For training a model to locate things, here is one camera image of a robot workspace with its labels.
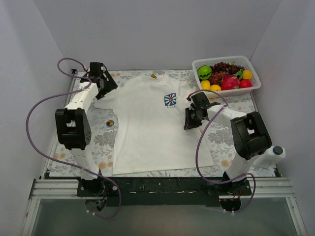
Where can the aluminium frame rail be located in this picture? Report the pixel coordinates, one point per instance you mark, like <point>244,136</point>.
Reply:
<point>54,189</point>

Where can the yellow toy lemon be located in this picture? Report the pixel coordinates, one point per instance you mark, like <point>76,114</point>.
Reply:
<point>205,85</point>
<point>215,88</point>

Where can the green toy watermelon ball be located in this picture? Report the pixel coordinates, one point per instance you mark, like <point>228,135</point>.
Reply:
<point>204,72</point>

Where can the floral patterned table mat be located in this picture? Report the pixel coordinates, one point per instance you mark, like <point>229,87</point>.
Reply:
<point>218,137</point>

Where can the yellow orange toy fruit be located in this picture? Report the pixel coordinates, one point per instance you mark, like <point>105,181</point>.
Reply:
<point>247,75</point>

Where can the white plastic fruit basket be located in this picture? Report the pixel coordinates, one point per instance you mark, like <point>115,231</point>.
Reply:
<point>237,60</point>

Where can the pink toy dragon fruit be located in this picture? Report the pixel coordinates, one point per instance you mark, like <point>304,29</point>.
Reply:
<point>230,82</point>

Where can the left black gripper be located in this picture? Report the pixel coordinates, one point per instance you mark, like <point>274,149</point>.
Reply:
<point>105,83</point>

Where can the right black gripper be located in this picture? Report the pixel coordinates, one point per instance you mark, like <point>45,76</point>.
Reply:
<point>190,118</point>

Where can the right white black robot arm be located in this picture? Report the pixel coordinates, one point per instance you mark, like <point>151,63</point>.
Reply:
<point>250,136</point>

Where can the dark red toy grapes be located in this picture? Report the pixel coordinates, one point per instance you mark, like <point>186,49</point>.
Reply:
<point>221,70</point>

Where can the small round brooch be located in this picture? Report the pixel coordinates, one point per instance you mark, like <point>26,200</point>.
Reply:
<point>110,123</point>

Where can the red toy apple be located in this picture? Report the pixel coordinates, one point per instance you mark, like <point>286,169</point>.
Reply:
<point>245,84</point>

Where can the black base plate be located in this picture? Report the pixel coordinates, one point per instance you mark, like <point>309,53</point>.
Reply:
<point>158,191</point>

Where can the white t-shirt with daisy print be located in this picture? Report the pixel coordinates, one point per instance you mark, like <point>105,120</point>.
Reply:
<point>151,117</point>

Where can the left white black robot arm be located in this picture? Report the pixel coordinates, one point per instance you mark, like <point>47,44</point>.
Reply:
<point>73,129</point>

